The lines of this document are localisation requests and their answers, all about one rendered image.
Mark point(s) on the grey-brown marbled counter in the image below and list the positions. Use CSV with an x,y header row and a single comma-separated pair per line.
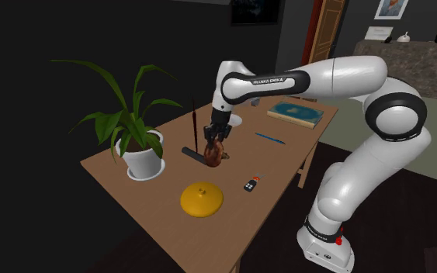
x,y
422,64

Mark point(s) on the wooden table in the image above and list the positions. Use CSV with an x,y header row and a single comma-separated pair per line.
x,y
263,166

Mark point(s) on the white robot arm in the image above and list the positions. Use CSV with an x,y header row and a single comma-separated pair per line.
x,y
354,75

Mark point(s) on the dark wall picture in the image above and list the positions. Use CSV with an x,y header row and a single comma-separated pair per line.
x,y
255,11

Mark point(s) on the blue pen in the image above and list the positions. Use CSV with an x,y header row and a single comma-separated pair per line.
x,y
270,138

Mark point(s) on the blue book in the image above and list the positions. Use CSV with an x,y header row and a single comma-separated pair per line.
x,y
295,113

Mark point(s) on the black holder with dark stick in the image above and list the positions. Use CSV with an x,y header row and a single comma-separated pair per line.
x,y
193,154

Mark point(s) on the white plate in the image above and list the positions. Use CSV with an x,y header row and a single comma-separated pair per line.
x,y
236,120

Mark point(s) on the wooden door with red frame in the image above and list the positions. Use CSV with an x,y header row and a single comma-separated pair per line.
x,y
328,30

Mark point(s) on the small brown lump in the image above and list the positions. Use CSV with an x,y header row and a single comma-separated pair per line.
x,y
225,155

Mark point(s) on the green plant in white pot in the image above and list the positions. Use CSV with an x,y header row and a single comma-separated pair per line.
x,y
140,158

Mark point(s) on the small grey cup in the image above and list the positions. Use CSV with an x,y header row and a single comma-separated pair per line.
x,y
255,102

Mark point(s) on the white framed wall picture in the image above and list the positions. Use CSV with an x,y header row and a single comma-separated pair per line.
x,y
391,8

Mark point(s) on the black key fob remote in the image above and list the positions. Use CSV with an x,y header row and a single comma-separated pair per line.
x,y
250,185

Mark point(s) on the brown ribbed vase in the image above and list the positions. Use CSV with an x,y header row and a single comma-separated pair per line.
x,y
213,155

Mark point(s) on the yellow round lid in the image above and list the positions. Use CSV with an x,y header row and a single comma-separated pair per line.
x,y
202,200

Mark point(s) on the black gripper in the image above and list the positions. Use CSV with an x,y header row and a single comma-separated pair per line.
x,y
221,118

